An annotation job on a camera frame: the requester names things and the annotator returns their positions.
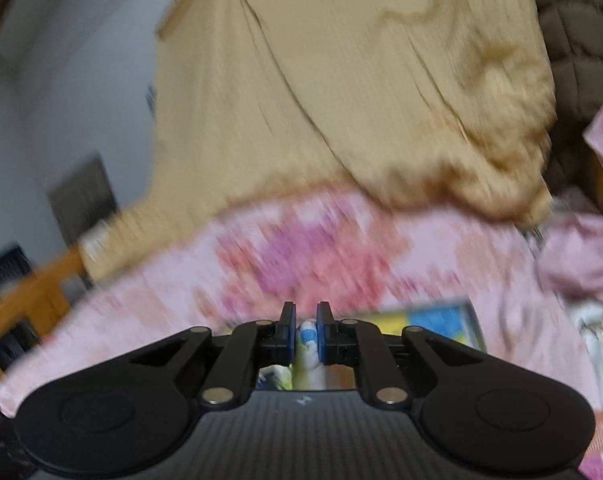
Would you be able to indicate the pink garment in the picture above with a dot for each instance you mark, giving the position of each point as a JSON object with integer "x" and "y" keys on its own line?
{"x": 591, "y": 260}

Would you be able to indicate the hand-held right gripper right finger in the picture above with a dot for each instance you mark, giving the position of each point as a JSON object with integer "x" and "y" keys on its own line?
{"x": 321, "y": 341}

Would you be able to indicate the grey wall panel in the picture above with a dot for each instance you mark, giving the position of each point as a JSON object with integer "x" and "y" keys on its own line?
{"x": 81, "y": 200}

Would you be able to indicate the pink floral bed sheet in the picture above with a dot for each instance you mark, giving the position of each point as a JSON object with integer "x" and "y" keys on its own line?
{"x": 331, "y": 260}

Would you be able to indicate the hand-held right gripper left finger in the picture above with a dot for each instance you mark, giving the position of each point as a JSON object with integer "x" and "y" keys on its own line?
{"x": 292, "y": 341}

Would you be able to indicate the cartoon print cloth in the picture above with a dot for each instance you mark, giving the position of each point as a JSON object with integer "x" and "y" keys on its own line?
{"x": 431, "y": 322}

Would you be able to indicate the brown quilted jacket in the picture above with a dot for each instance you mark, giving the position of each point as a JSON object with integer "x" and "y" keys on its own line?
{"x": 571, "y": 35}

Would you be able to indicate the yellow blanket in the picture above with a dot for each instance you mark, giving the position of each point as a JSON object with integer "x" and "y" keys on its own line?
{"x": 331, "y": 85}

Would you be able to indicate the white towel with blue whale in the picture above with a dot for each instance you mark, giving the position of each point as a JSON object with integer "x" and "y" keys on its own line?
{"x": 309, "y": 341}

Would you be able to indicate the wooden bed frame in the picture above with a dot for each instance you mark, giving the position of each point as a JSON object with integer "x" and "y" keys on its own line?
{"x": 31, "y": 300}

